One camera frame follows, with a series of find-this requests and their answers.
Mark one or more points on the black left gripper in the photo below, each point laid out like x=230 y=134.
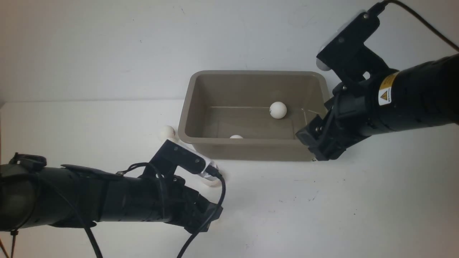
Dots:
x=184 y=207

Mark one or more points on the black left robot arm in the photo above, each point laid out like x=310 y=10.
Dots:
x=33 y=194

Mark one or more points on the tan plastic bin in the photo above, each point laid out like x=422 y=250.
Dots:
x=219 y=104

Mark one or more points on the white ball with logo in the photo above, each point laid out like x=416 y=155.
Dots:
x=277 y=110

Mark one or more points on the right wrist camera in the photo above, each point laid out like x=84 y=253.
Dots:
x=346 y=54

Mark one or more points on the white ball upper left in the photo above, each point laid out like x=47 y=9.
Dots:
x=167 y=133

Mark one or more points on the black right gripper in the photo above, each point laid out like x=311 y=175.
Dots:
x=350 y=119

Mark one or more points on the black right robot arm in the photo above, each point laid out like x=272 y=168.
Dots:
x=423 y=96

